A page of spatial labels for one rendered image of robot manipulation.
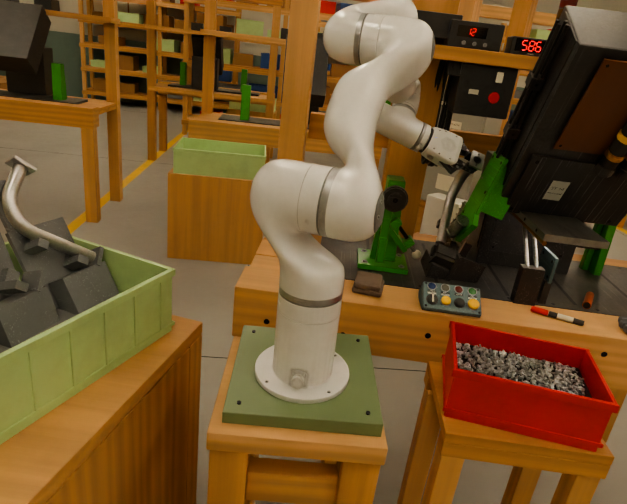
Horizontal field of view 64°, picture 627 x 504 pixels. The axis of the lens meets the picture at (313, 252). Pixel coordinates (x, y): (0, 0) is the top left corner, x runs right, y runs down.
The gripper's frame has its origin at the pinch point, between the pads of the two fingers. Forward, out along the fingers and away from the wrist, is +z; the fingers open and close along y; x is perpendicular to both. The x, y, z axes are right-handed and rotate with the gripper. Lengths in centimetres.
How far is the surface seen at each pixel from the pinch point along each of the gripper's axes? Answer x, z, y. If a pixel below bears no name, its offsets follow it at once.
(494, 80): -6.2, -2.3, 26.7
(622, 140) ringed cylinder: -37.1, 17.5, -5.7
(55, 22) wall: 810, -575, 517
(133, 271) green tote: 13, -73, -66
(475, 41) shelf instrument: -9.7, -13.0, 33.2
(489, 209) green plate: -3.1, 7.6, -14.2
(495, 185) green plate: -7.6, 5.3, -9.4
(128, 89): 808, -386, 448
